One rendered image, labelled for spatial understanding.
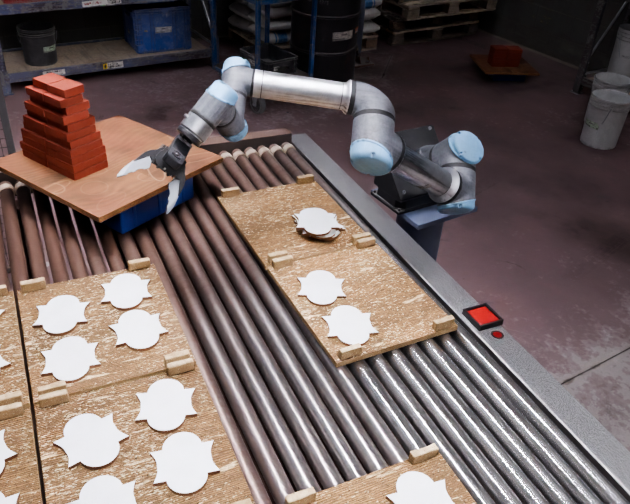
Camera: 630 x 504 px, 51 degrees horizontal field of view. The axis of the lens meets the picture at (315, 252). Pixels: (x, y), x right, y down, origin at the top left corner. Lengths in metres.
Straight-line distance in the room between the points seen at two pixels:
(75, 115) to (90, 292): 0.54
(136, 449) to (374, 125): 1.00
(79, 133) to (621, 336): 2.57
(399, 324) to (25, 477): 0.90
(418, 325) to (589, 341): 1.78
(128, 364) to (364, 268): 0.70
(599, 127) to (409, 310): 3.78
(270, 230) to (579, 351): 1.78
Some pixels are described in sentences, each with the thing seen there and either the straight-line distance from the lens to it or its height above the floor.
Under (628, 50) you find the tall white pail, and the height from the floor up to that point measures 0.46.
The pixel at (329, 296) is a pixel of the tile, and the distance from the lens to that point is 1.74.
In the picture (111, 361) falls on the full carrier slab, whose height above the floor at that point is 0.94.
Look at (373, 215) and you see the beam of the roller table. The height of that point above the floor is 0.92.
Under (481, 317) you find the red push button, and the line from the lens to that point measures 1.78.
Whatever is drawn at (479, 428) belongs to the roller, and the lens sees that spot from 1.51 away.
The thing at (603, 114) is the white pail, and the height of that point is 0.27.
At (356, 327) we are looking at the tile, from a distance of 1.65.
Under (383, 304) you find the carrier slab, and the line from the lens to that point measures 1.75.
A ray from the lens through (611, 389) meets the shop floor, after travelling 3.17.
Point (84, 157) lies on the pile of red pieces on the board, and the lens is 2.09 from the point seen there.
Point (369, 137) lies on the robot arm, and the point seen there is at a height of 1.28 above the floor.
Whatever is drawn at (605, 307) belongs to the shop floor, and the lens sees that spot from 3.64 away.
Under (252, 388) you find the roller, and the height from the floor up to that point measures 0.91.
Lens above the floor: 2.01
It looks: 34 degrees down
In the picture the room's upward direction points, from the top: 4 degrees clockwise
